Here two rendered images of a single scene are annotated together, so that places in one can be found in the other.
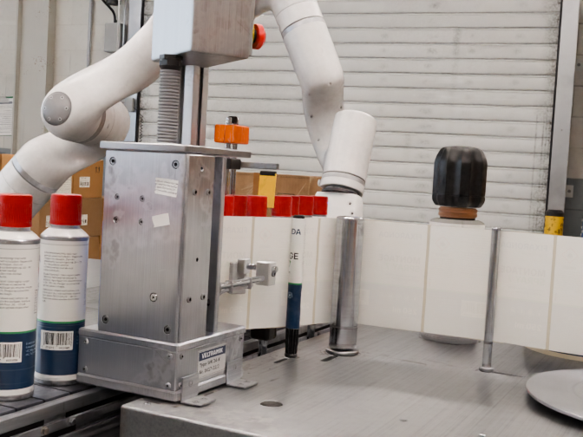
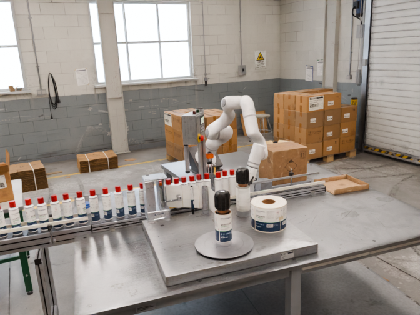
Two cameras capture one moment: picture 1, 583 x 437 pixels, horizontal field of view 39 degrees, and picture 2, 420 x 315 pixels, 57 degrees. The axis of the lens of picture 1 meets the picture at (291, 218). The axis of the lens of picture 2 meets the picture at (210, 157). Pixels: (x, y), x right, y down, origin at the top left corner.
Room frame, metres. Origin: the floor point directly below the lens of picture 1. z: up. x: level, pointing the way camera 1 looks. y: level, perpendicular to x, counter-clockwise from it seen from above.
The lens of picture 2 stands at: (-0.40, -1.71, 1.85)
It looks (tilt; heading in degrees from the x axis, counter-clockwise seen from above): 15 degrees down; 46
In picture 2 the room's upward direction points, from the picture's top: 3 degrees counter-clockwise
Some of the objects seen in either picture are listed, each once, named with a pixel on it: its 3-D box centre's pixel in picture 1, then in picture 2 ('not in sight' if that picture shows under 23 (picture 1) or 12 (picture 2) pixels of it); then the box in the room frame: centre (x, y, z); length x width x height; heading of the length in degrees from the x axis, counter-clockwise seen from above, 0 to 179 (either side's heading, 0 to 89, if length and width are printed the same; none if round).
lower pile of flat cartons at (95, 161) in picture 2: not in sight; (97, 160); (2.77, 4.36, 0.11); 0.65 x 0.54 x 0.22; 158
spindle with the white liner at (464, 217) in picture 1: (455, 243); (243, 191); (1.29, -0.26, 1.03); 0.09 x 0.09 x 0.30
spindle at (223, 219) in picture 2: not in sight; (222, 217); (0.92, -0.43, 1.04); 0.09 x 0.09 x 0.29
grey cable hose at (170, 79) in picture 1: (167, 127); (187, 157); (1.24, 0.19, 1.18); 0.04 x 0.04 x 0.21
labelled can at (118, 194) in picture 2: not in sight; (119, 201); (0.77, 0.31, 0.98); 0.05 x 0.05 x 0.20
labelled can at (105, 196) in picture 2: not in sight; (107, 203); (0.70, 0.34, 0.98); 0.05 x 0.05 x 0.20
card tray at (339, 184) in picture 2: not in sight; (340, 184); (2.24, -0.41, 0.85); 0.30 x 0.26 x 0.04; 154
